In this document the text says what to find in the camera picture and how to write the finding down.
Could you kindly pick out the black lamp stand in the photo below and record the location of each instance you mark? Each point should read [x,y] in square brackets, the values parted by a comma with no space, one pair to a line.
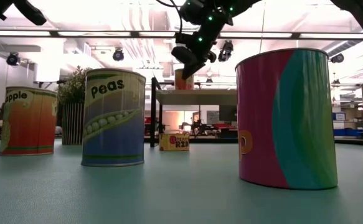
[52,82]

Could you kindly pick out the black monitor screen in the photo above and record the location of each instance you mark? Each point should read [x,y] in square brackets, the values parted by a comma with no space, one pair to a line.
[228,113]

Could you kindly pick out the blue storage bins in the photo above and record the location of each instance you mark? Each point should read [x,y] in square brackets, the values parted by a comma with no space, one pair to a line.
[347,132]

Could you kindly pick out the plain orange food can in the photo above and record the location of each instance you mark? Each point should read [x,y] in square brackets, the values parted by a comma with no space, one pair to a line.
[178,84]

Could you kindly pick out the black robot arms on bench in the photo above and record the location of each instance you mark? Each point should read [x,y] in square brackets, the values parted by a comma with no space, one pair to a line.
[200,127]

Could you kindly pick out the blue peas can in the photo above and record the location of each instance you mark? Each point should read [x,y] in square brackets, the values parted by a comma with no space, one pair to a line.
[112,133]

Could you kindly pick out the wooden shelf with black legs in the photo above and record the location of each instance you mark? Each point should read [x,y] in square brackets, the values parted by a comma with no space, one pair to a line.
[196,97]

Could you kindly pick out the pink teal green striped can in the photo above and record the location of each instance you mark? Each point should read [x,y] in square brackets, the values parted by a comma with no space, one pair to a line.
[287,124]

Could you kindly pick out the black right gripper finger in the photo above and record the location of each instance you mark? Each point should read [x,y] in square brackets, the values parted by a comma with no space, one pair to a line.
[185,57]

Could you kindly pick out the black ceiling spotlight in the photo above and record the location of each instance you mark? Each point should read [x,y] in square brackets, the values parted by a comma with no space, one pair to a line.
[337,58]
[225,52]
[13,59]
[118,55]

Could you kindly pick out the green plant in striped pot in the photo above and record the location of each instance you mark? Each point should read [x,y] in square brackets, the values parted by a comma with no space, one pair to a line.
[72,124]

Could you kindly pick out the small yellow pineapple rings tin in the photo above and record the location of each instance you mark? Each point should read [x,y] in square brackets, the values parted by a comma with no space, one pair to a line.
[174,142]

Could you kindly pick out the orange pineapple can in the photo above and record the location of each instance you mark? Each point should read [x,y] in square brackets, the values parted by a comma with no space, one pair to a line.
[28,124]

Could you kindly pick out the white box lamp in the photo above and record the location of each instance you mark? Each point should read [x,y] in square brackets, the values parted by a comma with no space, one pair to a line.
[47,71]

